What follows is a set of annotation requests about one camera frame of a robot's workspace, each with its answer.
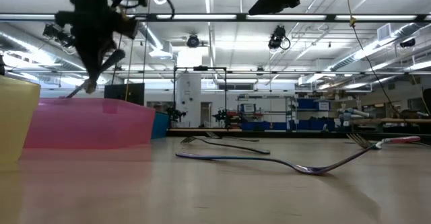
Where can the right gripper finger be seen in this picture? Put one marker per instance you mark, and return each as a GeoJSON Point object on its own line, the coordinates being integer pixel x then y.
{"type": "Point", "coordinates": [276, 3]}

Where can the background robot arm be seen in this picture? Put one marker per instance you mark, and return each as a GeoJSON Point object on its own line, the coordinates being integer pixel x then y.
{"type": "Point", "coordinates": [176, 114]}
{"type": "Point", "coordinates": [227, 117]}

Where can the shelf with blue storage bins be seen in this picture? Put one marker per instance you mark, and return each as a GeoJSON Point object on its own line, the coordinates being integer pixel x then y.
{"type": "Point", "coordinates": [306, 124]}

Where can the silver metal fork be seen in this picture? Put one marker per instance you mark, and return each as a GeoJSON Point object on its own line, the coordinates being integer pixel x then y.
{"type": "Point", "coordinates": [235, 138]}

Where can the black metal frame stand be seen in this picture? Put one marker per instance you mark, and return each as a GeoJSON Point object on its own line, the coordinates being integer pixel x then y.
{"type": "Point", "coordinates": [200, 68]}

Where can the white air vent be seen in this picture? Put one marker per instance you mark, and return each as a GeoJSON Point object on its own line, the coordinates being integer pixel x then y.
{"type": "Point", "coordinates": [384, 32]}

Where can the blue plastic bin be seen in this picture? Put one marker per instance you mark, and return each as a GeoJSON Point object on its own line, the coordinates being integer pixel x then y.
{"type": "Point", "coordinates": [161, 126]}

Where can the wooden bench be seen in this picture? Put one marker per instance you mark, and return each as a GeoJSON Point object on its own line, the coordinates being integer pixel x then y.
{"type": "Point", "coordinates": [387, 120]}

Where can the round black ceiling camera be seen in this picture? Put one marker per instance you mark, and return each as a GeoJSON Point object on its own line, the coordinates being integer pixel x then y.
{"type": "Point", "coordinates": [193, 41]}

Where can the black equipment box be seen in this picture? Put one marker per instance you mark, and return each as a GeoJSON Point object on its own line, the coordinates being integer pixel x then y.
{"type": "Point", "coordinates": [116, 93]}

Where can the small black ceiling camera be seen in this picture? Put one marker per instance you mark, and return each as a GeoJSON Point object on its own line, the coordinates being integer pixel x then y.
{"type": "Point", "coordinates": [407, 43]}

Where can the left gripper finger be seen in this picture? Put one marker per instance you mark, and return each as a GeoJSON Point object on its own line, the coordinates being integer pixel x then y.
{"type": "Point", "coordinates": [85, 56]}
{"type": "Point", "coordinates": [101, 52]}

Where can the black ceiling camera cluster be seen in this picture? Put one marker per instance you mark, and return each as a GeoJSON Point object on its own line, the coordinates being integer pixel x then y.
{"type": "Point", "coordinates": [54, 32]}

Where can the white building column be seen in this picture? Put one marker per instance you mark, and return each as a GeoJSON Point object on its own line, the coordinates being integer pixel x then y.
{"type": "Point", "coordinates": [188, 96]}

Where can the pink plastic bin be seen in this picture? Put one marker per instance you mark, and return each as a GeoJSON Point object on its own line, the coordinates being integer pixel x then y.
{"type": "Point", "coordinates": [84, 126]}

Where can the dark bronze metal fork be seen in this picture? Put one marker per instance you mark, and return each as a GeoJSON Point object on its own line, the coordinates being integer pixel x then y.
{"type": "Point", "coordinates": [235, 147]}
{"type": "Point", "coordinates": [114, 59]}

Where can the black overhead frame bar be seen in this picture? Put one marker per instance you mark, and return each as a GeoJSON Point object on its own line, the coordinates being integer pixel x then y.
{"type": "Point", "coordinates": [242, 17]}

